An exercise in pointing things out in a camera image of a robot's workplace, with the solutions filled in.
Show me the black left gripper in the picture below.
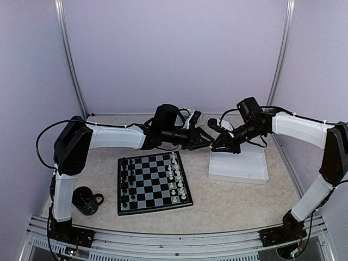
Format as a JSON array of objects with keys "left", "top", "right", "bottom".
[{"left": 163, "top": 125, "right": 215, "bottom": 151}]

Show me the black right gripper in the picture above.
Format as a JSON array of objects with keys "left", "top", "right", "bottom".
[{"left": 211, "top": 121, "right": 264, "bottom": 154}]

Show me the white plastic tray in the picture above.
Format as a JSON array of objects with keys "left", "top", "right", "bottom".
[{"left": 208, "top": 144, "right": 269, "bottom": 185}]

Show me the black and grey chessboard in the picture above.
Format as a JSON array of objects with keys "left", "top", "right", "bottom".
[{"left": 117, "top": 151, "right": 194, "bottom": 216}]

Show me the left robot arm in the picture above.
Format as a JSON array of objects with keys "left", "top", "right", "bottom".
[{"left": 51, "top": 104, "right": 213, "bottom": 242}]

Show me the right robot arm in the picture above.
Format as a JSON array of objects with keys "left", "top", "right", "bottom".
[{"left": 208, "top": 97, "right": 347, "bottom": 241}]

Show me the grey swirl ceramic plate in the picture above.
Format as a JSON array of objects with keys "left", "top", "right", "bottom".
[{"left": 181, "top": 110, "right": 206, "bottom": 129}]

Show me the black mug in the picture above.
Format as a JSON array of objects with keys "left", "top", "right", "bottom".
[{"left": 72, "top": 187, "right": 104, "bottom": 216}]

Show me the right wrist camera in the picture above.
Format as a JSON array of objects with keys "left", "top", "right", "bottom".
[{"left": 207, "top": 118, "right": 234, "bottom": 133}]

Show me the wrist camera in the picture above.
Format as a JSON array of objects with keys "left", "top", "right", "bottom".
[
  {"left": 207, "top": 118, "right": 234, "bottom": 133},
  {"left": 189, "top": 110, "right": 202, "bottom": 128}
]

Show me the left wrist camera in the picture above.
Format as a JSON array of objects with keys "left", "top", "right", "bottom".
[{"left": 189, "top": 110, "right": 202, "bottom": 128}]

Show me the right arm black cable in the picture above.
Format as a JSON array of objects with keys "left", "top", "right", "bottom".
[{"left": 219, "top": 108, "right": 241, "bottom": 122}]

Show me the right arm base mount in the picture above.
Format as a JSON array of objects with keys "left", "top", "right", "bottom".
[{"left": 259, "top": 226, "right": 307, "bottom": 247}]

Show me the aluminium front rail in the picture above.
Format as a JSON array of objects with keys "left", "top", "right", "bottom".
[{"left": 15, "top": 215, "right": 338, "bottom": 260}]

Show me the right aluminium frame post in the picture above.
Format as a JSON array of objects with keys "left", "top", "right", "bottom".
[{"left": 267, "top": 0, "right": 295, "bottom": 105}]

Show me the aluminium frame post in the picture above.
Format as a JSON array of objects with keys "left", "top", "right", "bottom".
[
  {"left": 54, "top": 0, "right": 89, "bottom": 119},
  {"left": 267, "top": 0, "right": 295, "bottom": 105}
]

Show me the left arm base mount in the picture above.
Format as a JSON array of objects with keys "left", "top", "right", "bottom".
[{"left": 48, "top": 222, "right": 95, "bottom": 248}]

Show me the left aluminium frame post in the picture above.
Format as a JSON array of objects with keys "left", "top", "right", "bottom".
[{"left": 54, "top": 0, "right": 89, "bottom": 119}]

